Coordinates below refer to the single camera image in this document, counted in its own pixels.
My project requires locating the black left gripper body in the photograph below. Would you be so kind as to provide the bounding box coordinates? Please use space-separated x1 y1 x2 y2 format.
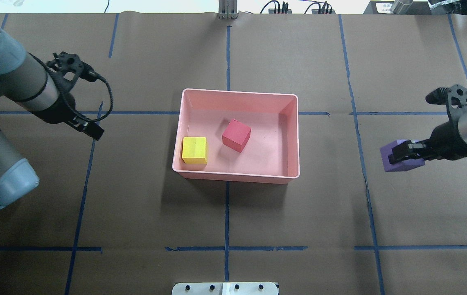
37 96 87 125

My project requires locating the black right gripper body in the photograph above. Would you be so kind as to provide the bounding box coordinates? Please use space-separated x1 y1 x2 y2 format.
424 121 467 161

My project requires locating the purple foam block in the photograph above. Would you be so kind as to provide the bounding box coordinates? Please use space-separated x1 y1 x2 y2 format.
379 139 425 172

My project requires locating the yellow foam block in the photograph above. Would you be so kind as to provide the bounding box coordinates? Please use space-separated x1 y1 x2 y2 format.
181 136 208 165

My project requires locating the red foam block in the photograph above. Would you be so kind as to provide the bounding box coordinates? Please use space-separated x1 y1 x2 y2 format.
222 119 252 153

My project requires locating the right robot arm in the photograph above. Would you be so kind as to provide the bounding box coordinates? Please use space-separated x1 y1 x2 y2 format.
379 112 467 172

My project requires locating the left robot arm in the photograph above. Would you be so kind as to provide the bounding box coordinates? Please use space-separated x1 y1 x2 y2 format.
0 27 114 209

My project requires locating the pink plastic bin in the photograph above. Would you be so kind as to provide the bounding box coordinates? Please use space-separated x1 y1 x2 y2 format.
172 89 300 184

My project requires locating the silver metal cylinder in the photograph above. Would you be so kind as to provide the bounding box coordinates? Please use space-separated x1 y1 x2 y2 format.
389 0 414 15

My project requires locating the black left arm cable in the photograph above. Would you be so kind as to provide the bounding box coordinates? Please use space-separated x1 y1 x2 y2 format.
47 61 114 123

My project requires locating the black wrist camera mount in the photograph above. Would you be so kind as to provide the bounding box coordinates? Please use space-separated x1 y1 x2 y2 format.
425 84 467 121

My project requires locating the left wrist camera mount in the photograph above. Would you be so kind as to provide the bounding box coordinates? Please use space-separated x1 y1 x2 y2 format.
46 52 99 92

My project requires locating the aluminium frame post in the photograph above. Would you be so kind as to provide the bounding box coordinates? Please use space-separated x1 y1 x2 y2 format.
218 0 238 19

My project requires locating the white camera pole mount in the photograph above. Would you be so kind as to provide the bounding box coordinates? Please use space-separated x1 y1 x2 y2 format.
171 281 280 295

